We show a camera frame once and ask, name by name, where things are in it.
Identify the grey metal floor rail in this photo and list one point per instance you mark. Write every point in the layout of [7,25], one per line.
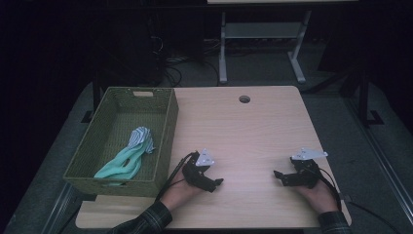
[383,162]
[58,208]

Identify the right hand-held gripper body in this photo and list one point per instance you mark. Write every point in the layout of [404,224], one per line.
[307,174]

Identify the mint green and striped garment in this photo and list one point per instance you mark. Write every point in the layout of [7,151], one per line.
[125,162]

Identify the green woven basket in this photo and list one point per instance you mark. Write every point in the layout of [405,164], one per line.
[107,130]

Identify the black metal stand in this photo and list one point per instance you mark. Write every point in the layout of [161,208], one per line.
[364,97]
[96,94]

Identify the white metal desk frame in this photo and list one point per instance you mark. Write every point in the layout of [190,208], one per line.
[263,30]

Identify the person's left hand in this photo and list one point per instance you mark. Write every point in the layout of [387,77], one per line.
[178,193]

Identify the person's right hand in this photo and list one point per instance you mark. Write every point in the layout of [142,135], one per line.
[323,198]

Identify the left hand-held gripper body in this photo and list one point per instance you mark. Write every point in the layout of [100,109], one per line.
[194,174]

